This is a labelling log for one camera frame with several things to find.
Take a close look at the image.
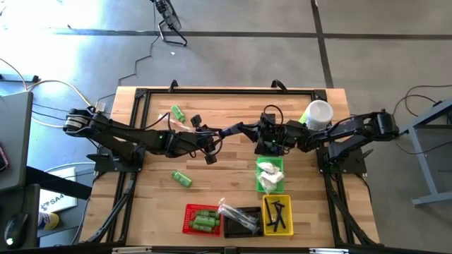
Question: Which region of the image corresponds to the black desk crossbar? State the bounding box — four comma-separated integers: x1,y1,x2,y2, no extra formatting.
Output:
24,164,93,201

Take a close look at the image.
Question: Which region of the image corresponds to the vanity pack cotton swab bag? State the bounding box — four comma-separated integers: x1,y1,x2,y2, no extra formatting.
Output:
258,178,280,195
259,161,280,174

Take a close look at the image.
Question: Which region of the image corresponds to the dark red-edged device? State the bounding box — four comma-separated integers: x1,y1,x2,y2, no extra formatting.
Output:
0,143,10,174

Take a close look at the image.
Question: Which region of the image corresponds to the black floor fan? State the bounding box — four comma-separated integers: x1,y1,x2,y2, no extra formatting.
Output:
150,0,189,47

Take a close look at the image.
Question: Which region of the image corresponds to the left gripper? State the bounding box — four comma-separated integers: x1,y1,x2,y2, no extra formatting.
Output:
174,114,225,165

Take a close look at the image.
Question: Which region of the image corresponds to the silver metal bracket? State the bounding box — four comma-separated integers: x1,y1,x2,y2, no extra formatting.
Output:
309,248,350,254
112,246,153,254

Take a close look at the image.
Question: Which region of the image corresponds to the black side desk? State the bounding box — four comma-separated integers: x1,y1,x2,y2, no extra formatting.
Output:
0,183,42,250

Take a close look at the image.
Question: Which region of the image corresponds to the grey metal table frame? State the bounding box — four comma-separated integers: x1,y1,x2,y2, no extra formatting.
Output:
398,98,452,207

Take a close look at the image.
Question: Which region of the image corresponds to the black flat floor bar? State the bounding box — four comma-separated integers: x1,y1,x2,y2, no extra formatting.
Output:
0,73,40,83

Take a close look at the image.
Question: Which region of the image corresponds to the white printed box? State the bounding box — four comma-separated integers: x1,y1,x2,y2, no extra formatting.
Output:
37,166,78,214

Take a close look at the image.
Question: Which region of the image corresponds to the black fan cable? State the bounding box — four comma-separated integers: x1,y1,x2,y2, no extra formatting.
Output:
95,3,160,107

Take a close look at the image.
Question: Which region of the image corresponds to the yellow plastic basket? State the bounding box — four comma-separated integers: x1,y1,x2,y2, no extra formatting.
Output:
261,194,295,236

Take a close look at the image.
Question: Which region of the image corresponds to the grey desk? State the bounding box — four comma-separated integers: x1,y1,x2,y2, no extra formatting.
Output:
0,90,35,193

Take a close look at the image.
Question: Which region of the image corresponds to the red plastic basket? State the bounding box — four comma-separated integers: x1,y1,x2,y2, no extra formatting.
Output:
182,203,222,236

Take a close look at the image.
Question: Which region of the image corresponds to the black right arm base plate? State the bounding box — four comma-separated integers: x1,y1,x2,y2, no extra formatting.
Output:
316,146,368,176

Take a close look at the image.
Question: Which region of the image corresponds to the white green wipes canister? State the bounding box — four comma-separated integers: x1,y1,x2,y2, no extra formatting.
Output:
298,99,335,132

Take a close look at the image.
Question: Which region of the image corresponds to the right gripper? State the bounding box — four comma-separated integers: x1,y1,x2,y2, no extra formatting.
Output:
237,112,301,156

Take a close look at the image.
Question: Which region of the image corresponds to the black computer mouse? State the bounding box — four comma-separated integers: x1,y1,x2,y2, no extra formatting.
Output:
3,211,30,250

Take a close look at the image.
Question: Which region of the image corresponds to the yellow floor cable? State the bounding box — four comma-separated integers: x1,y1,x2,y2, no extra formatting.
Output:
0,58,98,128

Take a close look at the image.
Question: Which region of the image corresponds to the green plastic basket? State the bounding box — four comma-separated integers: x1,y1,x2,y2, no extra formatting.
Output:
255,156,285,194

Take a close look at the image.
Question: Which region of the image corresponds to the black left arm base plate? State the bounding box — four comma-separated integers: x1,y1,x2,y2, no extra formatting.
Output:
87,143,146,174

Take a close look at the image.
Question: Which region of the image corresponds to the yellow white container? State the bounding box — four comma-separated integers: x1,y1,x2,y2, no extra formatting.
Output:
37,211,60,231

